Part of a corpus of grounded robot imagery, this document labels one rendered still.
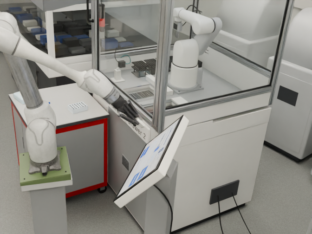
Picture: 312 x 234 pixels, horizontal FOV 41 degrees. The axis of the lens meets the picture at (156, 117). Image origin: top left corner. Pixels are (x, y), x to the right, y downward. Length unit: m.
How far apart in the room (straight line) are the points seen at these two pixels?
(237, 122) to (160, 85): 0.75
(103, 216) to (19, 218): 0.63
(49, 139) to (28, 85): 0.33
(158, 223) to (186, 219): 0.95
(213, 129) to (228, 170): 0.45
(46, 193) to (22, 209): 0.95
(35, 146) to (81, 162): 0.91
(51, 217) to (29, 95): 0.75
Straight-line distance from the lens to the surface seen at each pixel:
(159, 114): 2.44
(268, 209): 3.59
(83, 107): 3.11
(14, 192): 3.63
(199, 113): 2.63
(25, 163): 2.54
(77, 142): 3.10
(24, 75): 2.39
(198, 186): 3.00
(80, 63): 3.63
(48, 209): 2.60
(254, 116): 2.99
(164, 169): 1.79
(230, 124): 2.86
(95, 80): 2.23
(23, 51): 2.16
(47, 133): 2.34
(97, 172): 3.33
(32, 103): 2.47
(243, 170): 3.23
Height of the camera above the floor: 2.23
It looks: 29 degrees down
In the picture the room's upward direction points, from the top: 4 degrees clockwise
